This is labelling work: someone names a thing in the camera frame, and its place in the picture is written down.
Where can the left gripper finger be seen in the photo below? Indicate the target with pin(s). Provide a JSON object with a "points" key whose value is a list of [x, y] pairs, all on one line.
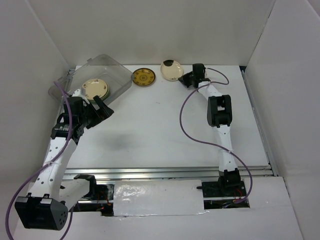
{"points": [[92, 122], [104, 111]]}

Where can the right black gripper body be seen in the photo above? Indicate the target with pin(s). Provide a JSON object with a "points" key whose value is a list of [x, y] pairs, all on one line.
{"points": [[193, 78]]}

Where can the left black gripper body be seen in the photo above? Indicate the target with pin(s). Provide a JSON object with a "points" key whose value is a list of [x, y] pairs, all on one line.
{"points": [[89, 110]]}

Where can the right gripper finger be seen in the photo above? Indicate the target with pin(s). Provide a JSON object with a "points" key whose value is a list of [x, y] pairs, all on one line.
{"points": [[187, 82], [186, 77]]}

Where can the cream plate with black patch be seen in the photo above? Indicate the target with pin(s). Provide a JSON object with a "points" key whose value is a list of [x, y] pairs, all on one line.
{"points": [[171, 70]]}

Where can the cream plate with brown motifs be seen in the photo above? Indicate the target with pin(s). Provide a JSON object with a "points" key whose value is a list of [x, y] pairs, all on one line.
{"points": [[95, 87]]}

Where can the yellow patterned plate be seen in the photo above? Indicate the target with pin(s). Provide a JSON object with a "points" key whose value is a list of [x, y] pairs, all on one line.
{"points": [[143, 77]]}

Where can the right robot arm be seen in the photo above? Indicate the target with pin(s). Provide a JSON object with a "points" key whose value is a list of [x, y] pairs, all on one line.
{"points": [[219, 117]]}

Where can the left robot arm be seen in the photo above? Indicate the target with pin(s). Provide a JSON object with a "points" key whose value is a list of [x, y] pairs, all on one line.
{"points": [[49, 200]]}

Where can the clear plastic bin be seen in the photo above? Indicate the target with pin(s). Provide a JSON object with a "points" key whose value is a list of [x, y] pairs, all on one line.
{"points": [[118, 77]]}

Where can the white cover panel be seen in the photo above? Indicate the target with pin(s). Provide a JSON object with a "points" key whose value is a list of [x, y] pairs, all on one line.
{"points": [[158, 198]]}

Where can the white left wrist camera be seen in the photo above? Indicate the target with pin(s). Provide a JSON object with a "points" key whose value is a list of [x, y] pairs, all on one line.
{"points": [[80, 92]]}

